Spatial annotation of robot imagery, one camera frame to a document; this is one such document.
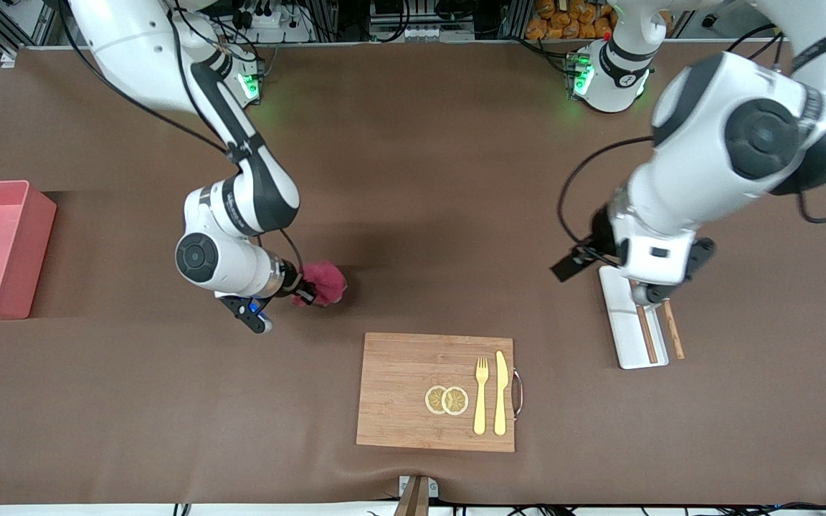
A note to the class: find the bamboo cutting board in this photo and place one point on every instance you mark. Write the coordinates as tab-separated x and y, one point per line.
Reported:
399	387

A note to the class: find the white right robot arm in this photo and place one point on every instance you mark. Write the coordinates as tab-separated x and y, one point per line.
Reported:
133	43

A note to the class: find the wooden stick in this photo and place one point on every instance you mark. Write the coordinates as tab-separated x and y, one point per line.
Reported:
675	337
647	337

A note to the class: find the orange packaged goods pile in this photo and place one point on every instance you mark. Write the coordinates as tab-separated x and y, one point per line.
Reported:
563	21

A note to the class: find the white power strip with plugs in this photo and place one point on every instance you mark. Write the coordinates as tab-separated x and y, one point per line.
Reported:
269	20

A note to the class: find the white rectangular tray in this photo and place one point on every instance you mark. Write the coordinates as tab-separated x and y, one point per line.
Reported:
624	337

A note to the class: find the white multi-socket strip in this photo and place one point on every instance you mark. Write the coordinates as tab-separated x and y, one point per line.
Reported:
420	32

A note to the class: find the pink cloth with grey back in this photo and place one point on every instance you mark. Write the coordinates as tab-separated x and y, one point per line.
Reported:
327	283

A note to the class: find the brown table mat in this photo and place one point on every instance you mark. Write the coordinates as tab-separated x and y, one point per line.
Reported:
413	215

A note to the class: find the yellow plastic fork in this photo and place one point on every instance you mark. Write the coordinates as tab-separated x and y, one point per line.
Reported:
481	408

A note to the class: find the pink plastic bin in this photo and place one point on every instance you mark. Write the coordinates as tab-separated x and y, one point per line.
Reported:
33	251

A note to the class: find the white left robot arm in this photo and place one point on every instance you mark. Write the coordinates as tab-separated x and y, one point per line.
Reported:
707	143

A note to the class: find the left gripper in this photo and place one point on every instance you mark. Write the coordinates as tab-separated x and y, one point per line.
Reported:
603	231

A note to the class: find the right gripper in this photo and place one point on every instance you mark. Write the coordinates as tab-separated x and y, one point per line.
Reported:
291	281

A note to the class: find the lemon slice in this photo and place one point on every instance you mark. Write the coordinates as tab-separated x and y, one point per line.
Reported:
433	400
456	400

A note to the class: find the wooden beam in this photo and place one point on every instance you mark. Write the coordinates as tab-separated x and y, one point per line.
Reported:
414	502

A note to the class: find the metal table bracket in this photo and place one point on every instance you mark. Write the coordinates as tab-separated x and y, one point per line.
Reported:
404	487

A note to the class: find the yellow plastic knife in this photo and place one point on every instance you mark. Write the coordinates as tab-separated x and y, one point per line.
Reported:
500	394

